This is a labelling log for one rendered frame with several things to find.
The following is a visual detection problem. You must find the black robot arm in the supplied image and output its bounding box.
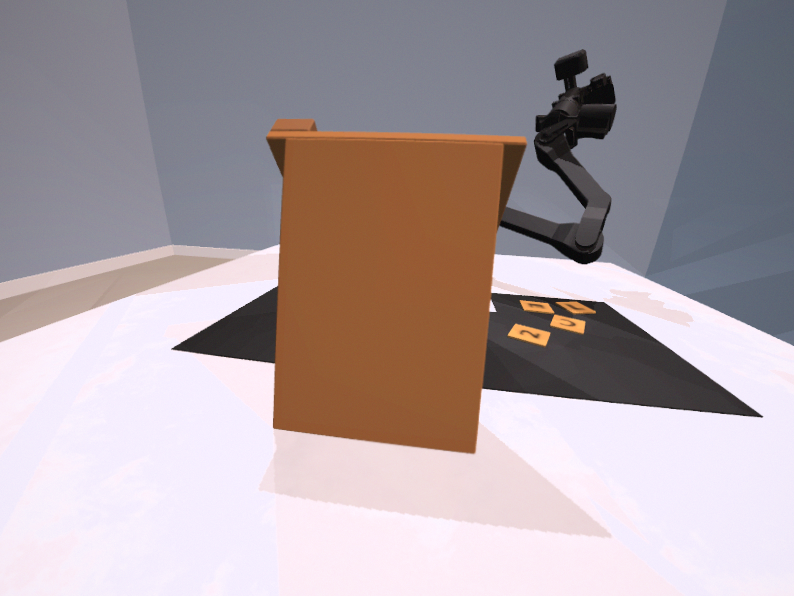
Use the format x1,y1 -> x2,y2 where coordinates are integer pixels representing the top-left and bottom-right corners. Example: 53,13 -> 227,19
499,73 -> 617,265

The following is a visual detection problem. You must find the orange rectangular board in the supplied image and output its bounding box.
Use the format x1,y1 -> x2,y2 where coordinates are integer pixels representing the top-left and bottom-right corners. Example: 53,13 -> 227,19
266,119 -> 527,454

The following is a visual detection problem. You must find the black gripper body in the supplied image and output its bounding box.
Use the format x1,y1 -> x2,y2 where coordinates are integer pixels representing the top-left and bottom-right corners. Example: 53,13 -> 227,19
552,49 -> 587,111

